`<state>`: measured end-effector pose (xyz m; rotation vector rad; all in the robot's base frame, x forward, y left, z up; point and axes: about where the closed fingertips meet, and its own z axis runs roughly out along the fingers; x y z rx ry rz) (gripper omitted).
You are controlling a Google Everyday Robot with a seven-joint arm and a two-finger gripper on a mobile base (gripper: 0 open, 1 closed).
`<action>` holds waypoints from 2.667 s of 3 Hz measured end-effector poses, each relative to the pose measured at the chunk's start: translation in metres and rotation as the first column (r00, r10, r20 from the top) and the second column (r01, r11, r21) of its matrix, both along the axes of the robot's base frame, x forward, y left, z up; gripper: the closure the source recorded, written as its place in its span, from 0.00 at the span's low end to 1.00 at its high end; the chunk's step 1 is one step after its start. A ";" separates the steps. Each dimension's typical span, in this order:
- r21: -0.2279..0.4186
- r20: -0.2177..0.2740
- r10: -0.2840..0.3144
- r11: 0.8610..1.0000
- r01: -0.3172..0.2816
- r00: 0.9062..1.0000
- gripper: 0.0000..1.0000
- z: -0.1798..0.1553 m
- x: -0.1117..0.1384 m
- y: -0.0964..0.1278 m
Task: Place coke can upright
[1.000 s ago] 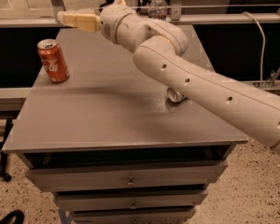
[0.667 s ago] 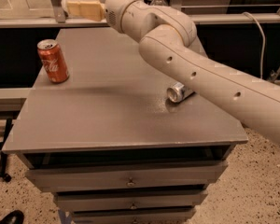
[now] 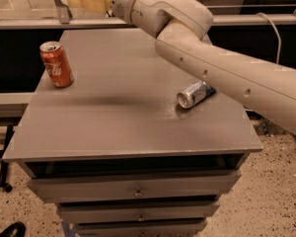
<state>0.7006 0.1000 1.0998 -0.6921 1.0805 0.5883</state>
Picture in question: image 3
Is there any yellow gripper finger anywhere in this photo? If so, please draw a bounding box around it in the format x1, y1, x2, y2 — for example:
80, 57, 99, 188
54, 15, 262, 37
67, 0, 110, 14

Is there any red coke can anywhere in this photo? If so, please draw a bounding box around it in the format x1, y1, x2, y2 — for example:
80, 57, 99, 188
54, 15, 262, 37
39, 41, 74, 88

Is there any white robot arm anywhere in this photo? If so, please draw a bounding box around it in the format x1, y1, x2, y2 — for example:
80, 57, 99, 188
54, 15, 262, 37
61, 0, 296, 135

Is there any silver blue can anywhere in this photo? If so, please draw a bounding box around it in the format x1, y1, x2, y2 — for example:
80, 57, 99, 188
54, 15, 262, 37
177, 80, 215, 109

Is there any grey metal railing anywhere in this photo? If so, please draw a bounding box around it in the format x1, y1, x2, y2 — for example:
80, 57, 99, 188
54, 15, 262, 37
0, 0, 296, 30

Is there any grey drawer cabinet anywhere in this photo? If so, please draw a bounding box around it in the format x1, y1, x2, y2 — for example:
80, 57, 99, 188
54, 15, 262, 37
2, 27, 264, 237

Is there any black table leg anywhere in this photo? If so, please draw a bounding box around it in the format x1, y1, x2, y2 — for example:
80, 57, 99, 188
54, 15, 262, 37
0, 124, 15, 194

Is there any top grey drawer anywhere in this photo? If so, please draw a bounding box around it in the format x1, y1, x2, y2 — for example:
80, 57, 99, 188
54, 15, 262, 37
28, 170, 241, 203

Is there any grey drawer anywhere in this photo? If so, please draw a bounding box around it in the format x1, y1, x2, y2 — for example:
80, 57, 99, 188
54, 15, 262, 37
28, 170, 241, 203
76, 218, 207, 237
58, 200, 219, 223

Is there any middle grey drawer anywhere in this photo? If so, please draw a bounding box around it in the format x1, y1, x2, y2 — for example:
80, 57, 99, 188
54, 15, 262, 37
58, 200, 219, 223

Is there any bottom grey drawer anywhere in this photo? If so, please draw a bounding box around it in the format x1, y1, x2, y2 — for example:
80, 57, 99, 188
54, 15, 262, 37
76, 218, 207, 237

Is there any black shoe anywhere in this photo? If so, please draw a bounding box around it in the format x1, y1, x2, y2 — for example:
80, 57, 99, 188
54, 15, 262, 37
0, 222, 26, 237

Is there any white cable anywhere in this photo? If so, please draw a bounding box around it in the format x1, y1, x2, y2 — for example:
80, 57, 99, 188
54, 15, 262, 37
256, 12, 283, 66

